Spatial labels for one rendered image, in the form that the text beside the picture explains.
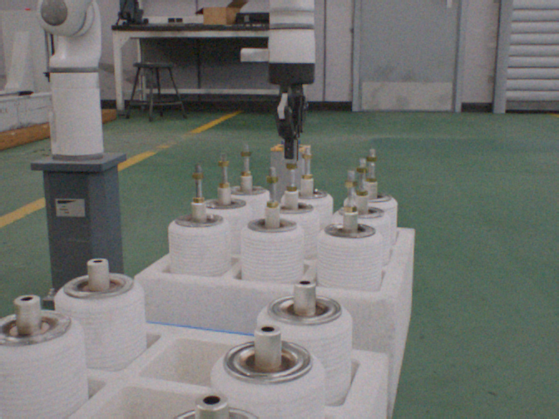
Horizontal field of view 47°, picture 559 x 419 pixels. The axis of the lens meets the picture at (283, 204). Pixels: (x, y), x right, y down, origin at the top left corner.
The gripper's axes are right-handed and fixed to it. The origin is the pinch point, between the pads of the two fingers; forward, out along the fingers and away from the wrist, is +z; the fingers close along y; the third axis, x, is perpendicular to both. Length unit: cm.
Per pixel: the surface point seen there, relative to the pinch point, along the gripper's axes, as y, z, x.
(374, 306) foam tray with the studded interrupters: -19.1, 18.1, -17.2
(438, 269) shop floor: 51, 35, -23
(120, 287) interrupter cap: -42.5, 9.7, 7.7
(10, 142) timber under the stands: 204, 33, 220
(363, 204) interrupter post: -0.7, 8.1, -12.3
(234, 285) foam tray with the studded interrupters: -19.3, 17.1, 2.9
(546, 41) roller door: 528, -28, -89
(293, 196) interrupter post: -0.9, 7.6, -0.7
